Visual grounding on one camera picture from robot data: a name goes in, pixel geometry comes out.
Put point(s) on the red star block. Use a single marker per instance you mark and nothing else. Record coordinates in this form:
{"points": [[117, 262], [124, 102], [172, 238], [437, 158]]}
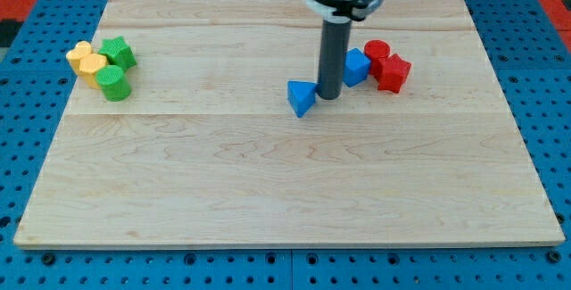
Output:
{"points": [[393, 73]]}

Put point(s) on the green star block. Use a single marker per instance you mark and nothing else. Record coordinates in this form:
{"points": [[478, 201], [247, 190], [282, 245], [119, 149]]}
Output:
{"points": [[118, 52]]}

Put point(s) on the blue triangle block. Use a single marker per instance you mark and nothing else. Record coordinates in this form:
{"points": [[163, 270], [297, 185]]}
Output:
{"points": [[301, 96]]}

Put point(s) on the light wooden board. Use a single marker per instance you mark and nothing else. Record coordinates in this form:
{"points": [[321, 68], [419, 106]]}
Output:
{"points": [[206, 152]]}

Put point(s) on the blue cube block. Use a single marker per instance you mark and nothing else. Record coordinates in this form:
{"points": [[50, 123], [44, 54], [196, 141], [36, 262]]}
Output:
{"points": [[356, 67]]}

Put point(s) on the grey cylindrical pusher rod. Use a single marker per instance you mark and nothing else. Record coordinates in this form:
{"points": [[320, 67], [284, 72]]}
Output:
{"points": [[332, 54]]}

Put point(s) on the red cylinder block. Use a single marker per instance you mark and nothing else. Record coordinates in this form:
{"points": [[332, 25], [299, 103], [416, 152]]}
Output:
{"points": [[377, 51]]}

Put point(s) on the green cylinder block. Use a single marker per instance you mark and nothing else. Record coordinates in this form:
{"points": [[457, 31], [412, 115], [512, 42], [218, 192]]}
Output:
{"points": [[113, 83]]}

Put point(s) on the yellow hexagon block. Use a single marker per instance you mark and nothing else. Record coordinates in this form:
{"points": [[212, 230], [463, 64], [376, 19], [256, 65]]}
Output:
{"points": [[89, 66]]}

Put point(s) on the yellow heart block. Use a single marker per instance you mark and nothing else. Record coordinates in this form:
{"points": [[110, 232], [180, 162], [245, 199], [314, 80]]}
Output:
{"points": [[81, 50]]}

